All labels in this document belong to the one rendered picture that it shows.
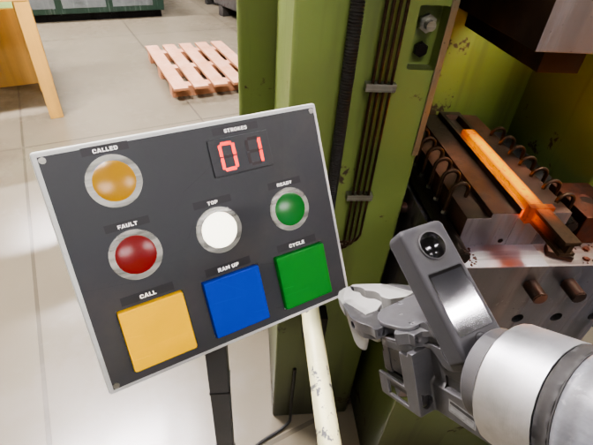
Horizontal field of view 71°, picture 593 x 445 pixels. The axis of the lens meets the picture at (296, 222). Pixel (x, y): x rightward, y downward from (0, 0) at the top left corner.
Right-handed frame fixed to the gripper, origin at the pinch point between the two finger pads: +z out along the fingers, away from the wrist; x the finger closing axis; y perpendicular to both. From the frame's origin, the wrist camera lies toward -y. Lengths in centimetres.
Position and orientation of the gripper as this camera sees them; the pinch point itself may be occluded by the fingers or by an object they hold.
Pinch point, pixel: (348, 289)
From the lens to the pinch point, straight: 48.8
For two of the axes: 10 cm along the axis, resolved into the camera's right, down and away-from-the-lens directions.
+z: -4.6, -1.0, 8.8
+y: 2.0, 9.6, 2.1
